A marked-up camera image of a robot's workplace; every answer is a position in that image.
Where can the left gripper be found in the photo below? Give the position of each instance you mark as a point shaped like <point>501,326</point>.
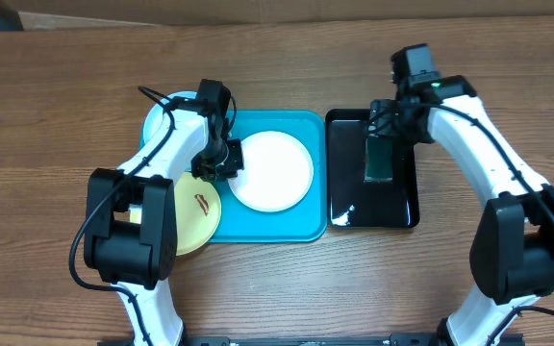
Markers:
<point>231,169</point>

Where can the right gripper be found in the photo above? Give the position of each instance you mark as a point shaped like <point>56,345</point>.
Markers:
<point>383,125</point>

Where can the green scouring sponge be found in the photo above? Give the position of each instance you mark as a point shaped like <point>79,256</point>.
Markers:
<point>378,166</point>

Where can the white plate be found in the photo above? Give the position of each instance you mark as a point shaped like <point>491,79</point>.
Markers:
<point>277,172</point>

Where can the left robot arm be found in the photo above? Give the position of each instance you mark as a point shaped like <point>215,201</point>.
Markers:
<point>128,241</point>

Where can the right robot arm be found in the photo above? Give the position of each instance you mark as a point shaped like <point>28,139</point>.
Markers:
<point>512,254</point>

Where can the black plastic tray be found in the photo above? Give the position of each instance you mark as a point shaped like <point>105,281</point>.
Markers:
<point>355,203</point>

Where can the teal plastic tray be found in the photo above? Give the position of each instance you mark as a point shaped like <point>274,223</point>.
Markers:
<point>304,222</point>

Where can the yellow plate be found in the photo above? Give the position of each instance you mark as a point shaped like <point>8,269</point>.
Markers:
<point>198,212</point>

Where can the light blue plate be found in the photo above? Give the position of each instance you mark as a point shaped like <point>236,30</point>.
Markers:
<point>153,120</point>

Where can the cardboard panel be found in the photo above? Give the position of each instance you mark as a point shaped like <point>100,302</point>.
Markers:
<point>203,12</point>

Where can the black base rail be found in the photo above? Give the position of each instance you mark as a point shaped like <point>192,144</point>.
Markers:
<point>392,340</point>

